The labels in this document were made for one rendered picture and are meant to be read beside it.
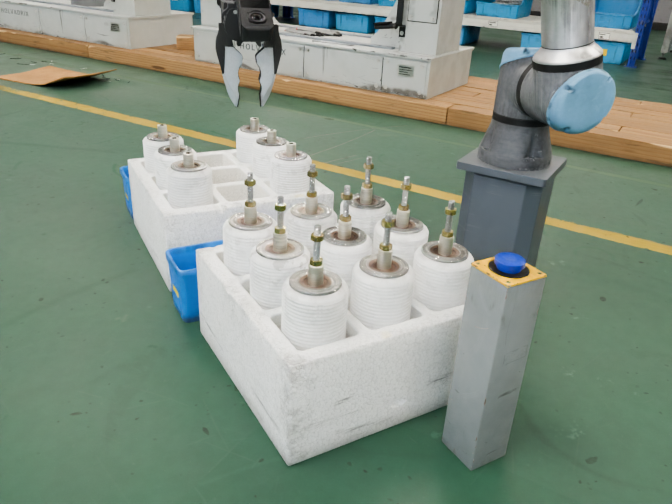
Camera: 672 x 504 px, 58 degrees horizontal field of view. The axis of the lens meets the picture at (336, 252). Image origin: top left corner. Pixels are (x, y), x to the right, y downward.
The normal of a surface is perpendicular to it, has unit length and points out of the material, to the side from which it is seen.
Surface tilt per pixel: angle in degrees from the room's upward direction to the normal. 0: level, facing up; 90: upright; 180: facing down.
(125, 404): 0
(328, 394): 90
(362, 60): 90
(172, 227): 90
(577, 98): 97
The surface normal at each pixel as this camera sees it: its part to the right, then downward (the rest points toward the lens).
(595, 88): 0.25, 0.55
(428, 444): 0.05, -0.90
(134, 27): 0.85, 0.27
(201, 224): 0.46, 0.41
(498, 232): -0.52, 0.36
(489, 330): -0.87, 0.18
